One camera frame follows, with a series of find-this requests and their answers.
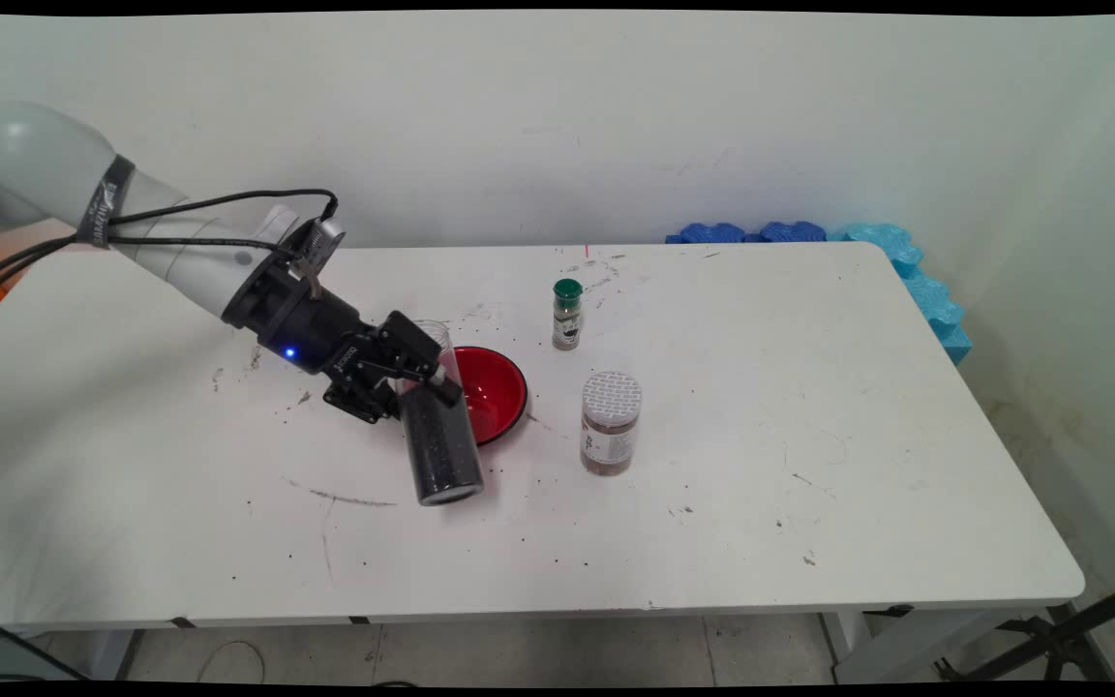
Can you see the green cap spice bottle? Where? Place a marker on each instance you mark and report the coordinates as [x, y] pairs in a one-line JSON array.
[[567, 324]]

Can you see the dark blue foam piece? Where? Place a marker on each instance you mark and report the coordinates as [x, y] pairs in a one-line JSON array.
[[793, 232], [712, 233]]

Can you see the red bowl with black rim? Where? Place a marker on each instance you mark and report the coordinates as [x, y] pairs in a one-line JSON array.
[[495, 392]]

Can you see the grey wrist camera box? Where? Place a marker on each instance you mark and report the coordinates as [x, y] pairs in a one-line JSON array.
[[325, 237]]

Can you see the white table leg frame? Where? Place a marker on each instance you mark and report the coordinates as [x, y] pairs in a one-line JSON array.
[[896, 647], [110, 653]]

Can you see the white lid nut jar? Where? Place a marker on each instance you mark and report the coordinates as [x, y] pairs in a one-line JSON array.
[[611, 426]]

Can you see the black tripod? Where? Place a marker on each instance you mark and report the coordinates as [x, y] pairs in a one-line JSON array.
[[1066, 634]]

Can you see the clear jar with black seeds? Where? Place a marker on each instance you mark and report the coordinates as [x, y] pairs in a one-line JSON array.
[[441, 455]]

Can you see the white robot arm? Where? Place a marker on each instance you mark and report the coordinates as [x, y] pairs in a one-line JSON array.
[[35, 160]]

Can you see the light blue foam piece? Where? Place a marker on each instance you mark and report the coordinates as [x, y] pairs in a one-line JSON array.
[[925, 290]]

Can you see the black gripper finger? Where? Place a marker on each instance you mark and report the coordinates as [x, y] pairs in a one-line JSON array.
[[364, 399], [410, 348]]

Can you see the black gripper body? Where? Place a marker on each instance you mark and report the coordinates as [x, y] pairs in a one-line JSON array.
[[306, 329]]

